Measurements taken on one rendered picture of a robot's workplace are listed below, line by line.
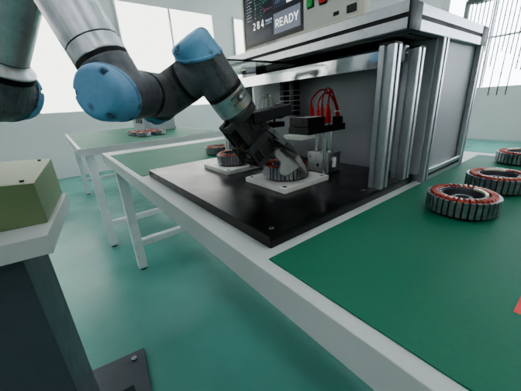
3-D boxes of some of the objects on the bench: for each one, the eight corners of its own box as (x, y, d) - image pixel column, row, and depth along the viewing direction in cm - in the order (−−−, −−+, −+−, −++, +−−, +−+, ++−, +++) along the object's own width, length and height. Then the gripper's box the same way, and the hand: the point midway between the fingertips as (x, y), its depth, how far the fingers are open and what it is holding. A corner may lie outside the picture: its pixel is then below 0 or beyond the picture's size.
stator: (232, 168, 77) (232, 156, 76) (210, 164, 85) (209, 153, 84) (259, 161, 85) (258, 150, 84) (236, 157, 92) (236, 147, 91)
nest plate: (284, 194, 57) (284, 188, 57) (245, 181, 68) (245, 176, 68) (329, 179, 66) (329, 174, 65) (287, 170, 77) (287, 166, 77)
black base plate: (270, 249, 40) (269, 236, 40) (150, 176, 89) (148, 170, 88) (412, 182, 67) (412, 174, 66) (259, 154, 115) (259, 149, 114)
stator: (284, 185, 59) (284, 169, 58) (255, 176, 68) (254, 162, 66) (317, 174, 66) (318, 160, 64) (287, 168, 74) (286, 155, 73)
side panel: (422, 182, 66) (444, 36, 55) (409, 181, 68) (429, 39, 57) (461, 163, 82) (485, 46, 71) (450, 161, 84) (471, 48, 73)
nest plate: (227, 175, 75) (226, 171, 75) (204, 167, 87) (203, 164, 86) (267, 165, 84) (267, 161, 83) (241, 160, 95) (241, 156, 95)
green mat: (142, 176, 89) (142, 175, 89) (110, 155, 135) (110, 155, 135) (322, 140, 142) (322, 140, 142) (255, 134, 188) (255, 134, 188)
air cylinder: (328, 173, 71) (328, 153, 69) (307, 169, 77) (307, 150, 75) (339, 170, 74) (340, 150, 72) (319, 166, 79) (319, 147, 78)
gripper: (200, 126, 60) (246, 181, 72) (250, 129, 45) (299, 198, 57) (224, 100, 62) (266, 159, 74) (280, 96, 47) (320, 170, 59)
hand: (287, 168), depth 66 cm, fingers open, 14 cm apart
